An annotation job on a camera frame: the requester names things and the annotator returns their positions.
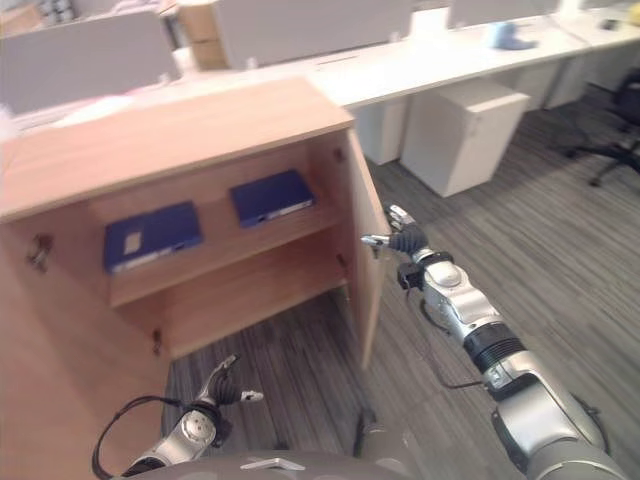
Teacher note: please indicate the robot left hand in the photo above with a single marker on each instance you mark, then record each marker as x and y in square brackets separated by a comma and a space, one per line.
[226, 384]

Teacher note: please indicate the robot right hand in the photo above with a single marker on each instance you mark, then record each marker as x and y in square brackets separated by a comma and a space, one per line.
[405, 235]

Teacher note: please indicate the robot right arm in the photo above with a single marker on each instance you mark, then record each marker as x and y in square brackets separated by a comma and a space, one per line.
[505, 365]

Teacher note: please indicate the wooden cabinet door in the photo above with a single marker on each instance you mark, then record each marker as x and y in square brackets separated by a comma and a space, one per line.
[367, 240]
[65, 360]

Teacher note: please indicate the blue folder with white label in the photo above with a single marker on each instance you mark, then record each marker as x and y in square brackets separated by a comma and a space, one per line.
[152, 235]

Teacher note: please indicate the long white office desk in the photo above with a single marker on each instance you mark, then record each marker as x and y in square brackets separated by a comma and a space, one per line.
[450, 65]

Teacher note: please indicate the black office chair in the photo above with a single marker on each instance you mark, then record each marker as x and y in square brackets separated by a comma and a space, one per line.
[617, 130]

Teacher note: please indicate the wooden office cabinet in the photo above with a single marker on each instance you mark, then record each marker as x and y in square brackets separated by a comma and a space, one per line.
[165, 150]

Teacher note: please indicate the robot grey torso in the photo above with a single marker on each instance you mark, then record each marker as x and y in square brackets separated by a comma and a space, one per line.
[300, 467]

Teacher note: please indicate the white box on desk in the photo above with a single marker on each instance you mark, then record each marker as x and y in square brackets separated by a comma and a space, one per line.
[429, 22]

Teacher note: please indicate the light blue cloth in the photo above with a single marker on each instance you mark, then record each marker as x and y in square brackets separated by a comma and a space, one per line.
[507, 37]

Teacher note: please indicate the grey desk partition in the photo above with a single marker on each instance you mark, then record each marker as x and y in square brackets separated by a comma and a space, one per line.
[85, 60]
[310, 27]

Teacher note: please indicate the cardboard box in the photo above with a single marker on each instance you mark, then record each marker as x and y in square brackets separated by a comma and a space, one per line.
[200, 32]

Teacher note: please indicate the white drawer pedestal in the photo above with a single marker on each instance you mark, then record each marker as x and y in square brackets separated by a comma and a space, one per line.
[462, 137]

